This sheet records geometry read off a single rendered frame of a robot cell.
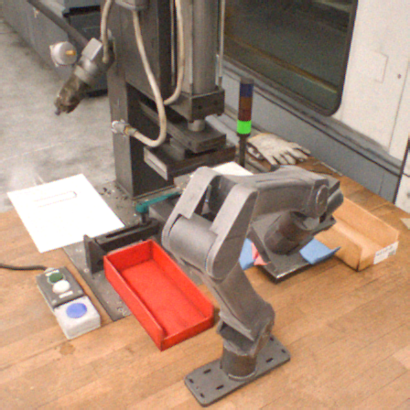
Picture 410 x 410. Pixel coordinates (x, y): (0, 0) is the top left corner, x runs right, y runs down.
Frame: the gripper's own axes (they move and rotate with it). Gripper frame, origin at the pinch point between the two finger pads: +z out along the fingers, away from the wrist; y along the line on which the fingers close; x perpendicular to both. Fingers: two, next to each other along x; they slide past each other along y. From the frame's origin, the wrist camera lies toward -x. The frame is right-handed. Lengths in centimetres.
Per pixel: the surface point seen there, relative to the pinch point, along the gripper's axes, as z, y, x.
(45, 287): 19.7, 16.4, 35.6
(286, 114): 38, 51, -67
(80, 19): 195, 254, -102
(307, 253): 7.7, -1.4, -18.0
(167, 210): 15.8, 22.5, 4.4
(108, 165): 196, 134, -69
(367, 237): 7.6, -4.0, -36.4
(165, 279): 16.5, 7.6, 12.5
